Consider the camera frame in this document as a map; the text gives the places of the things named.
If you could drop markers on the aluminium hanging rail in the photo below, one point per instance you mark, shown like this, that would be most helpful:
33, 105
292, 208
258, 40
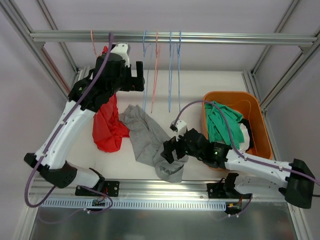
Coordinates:
100, 36

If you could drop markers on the black tank top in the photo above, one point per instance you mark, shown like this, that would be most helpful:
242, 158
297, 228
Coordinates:
247, 124

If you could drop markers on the orange plastic basket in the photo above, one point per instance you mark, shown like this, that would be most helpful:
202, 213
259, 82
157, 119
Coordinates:
249, 107

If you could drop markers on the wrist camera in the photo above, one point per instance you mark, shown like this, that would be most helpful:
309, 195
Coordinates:
180, 128
120, 52

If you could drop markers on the slotted cable duct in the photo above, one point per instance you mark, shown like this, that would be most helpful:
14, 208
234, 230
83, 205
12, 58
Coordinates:
135, 204

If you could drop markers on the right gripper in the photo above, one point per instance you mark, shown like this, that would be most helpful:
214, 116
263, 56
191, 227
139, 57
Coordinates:
176, 149

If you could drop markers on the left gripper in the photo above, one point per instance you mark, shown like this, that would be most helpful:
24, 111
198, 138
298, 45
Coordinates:
133, 80

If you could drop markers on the blue hanger with black top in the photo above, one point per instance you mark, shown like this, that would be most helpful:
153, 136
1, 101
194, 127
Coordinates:
179, 68

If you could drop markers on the white tank top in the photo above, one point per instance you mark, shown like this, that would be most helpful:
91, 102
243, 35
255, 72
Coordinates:
245, 145

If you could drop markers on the red tank top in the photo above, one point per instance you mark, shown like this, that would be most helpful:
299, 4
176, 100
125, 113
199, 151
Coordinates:
108, 131

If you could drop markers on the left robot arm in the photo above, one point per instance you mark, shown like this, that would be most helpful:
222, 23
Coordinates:
112, 73

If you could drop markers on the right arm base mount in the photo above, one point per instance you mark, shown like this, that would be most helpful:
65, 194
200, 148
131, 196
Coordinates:
216, 191

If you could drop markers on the blue hanger with white top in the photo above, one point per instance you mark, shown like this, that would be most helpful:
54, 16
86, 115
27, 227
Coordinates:
170, 74

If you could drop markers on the blue hanger with grey top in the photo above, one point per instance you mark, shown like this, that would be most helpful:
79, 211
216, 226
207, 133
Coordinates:
147, 57

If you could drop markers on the grey tank top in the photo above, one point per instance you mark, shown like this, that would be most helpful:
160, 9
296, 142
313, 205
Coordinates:
147, 138

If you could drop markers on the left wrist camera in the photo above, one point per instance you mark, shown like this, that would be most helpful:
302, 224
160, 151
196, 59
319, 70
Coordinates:
120, 52

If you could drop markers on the pink hanger with green top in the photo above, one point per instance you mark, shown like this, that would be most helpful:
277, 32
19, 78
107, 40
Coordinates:
157, 56

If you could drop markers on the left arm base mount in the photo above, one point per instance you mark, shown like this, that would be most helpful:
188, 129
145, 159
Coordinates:
109, 187

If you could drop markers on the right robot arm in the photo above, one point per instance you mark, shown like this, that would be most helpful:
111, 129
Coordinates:
294, 180

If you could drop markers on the green tank top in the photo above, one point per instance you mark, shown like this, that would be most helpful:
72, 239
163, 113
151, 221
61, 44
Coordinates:
216, 125

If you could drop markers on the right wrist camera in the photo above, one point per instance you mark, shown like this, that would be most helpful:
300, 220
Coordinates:
180, 128

